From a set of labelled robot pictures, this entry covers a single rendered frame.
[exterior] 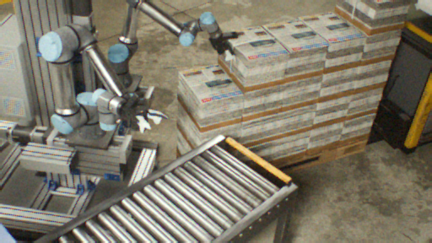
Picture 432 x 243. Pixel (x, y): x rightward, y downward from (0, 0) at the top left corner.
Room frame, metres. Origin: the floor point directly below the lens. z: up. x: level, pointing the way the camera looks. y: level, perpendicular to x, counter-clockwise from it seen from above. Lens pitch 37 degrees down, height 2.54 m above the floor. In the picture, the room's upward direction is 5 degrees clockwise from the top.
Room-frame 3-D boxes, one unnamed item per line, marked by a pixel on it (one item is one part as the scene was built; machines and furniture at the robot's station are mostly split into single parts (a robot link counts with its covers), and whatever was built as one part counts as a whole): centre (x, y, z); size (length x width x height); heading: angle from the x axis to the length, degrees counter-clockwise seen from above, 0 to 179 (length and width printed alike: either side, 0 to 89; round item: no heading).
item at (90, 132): (2.07, 0.65, 0.87); 0.15 x 0.15 x 0.10
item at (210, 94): (2.84, -0.33, 0.42); 1.17 x 0.39 x 0.83; 118
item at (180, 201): (1.63, 0.10, 0.77); 0.47 x 0.05 x 0.05; 48
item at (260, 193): (1.87, -0.12, 0.77); 0.47 x 0.05 x 0.05; 48
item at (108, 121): (1.84, 0.49, 1.12); 0.11 x 0.08 x 0.11; 149
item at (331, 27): (3.05, -0.70, 1.06); 0.37 x 0.28 x 0.01; 29
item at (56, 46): (1.96, 0.73, 1.19); 0.15 x 0.12 x 0.55; 149
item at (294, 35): (2.89, -0.46, 1.06); 0.37 x 0.29 x 0.01; 28
